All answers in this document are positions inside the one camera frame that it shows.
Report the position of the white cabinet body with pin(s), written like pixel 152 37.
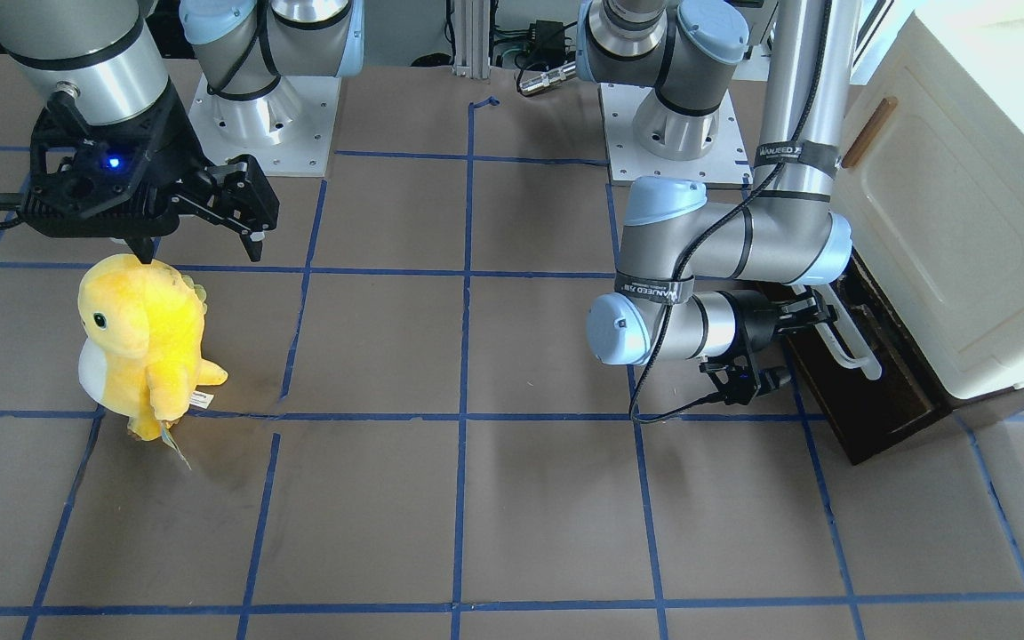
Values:
pixel 936 202

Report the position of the dark brown wooden drawer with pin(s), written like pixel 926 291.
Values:
pixel 875 388

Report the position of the white drawer handle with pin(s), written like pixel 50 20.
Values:
pixel 843 339

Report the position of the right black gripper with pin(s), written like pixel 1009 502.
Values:
pixel 176 140

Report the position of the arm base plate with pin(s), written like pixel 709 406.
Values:
pixel 289 131
pixel 676 133

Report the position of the yellow plush toy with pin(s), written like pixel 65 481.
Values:
pixel 142 357

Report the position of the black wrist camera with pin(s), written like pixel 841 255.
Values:
pixel 744 384

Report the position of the aluminium frame post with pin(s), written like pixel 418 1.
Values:
pixel 471 23

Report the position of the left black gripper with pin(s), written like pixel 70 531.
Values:
pixel 753 321

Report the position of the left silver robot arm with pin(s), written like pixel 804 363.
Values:
pixel 784 231

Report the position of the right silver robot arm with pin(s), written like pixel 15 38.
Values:
pixel 104 54

